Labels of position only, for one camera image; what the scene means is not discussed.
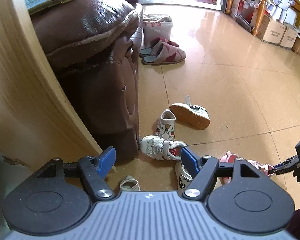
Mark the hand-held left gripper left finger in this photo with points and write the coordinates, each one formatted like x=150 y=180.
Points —
x=106 y=160

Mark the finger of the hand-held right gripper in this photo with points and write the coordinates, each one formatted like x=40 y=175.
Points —
x=281 y=166
x=280 y=172

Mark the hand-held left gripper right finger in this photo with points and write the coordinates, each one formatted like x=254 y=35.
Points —
x=190 y=161

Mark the pink shoe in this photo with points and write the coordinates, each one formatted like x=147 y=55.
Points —
x=228 y=158
x=261 y=166

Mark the white shoe black trim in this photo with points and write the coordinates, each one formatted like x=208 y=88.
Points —
x=182 y=180

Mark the white shoe maroon stripe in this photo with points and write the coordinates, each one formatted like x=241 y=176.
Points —
x=155 y=146

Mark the white shoe black round emblem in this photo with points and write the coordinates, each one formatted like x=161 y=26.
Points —
x=190 y=116

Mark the brown leather sofa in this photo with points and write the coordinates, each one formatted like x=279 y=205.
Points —
x=95 y=67

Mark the pink and red slipper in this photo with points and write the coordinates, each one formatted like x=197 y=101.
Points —
x=167 y=53
x=165 y=42

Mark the cardboard box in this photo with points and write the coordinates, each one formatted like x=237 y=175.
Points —
x=272 y=30
x=290 y=38

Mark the wooden cabinet door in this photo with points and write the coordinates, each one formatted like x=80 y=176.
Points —
x=20 y=80

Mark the floral plastic bag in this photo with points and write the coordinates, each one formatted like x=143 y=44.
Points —
x=157 y=30

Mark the dark oblong object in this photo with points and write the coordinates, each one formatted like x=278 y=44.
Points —
x=242 y=23

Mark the wooden table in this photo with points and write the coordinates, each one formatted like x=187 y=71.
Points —
x=261 y=10

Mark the white appliance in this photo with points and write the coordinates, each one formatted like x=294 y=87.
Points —
x=280 y=5

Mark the red box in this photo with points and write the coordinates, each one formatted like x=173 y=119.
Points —
x=241 y=7

